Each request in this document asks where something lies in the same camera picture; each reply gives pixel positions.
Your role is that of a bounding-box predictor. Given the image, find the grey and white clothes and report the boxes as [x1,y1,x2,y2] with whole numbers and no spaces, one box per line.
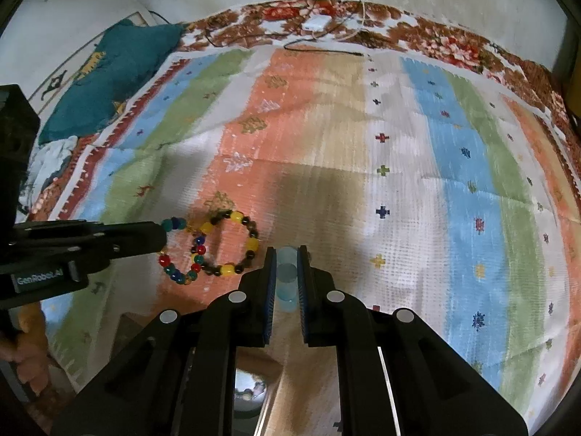
[27,136,80,191]

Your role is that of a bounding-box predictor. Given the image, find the teal pillow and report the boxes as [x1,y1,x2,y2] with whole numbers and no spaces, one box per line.
[38,20,187,146]

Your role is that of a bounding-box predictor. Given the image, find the striped colourful mat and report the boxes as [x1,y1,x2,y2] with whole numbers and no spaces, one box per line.
[34,48,581,423]

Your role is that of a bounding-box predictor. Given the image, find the multicolour bead bracelet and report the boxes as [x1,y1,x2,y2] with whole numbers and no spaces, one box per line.
[158,217,205,285]

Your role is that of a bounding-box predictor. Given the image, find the pale bead bracelet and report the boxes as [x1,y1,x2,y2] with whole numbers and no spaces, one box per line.
[276,246,298,313]

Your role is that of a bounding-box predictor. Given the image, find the white cable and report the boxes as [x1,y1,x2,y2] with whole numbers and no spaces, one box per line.
[313,2,369,40]

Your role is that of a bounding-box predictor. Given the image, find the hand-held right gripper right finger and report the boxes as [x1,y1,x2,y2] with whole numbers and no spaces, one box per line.
[296,245,529,436]

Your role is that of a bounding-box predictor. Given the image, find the person's left hand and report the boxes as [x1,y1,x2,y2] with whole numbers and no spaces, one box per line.
[0,302,50,396]

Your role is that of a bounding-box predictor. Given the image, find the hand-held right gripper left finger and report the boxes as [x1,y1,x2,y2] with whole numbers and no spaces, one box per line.
[50,246,277,436]

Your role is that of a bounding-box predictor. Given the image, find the yellow and dark bead bracelet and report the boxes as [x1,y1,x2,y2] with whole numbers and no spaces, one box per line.
[195,210,263,278]

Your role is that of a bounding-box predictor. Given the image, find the black cable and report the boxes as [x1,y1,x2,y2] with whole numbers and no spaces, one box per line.
[284,41,366,57]

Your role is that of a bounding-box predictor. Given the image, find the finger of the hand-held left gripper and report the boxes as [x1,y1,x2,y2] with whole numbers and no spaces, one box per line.
[103,221,167,263]

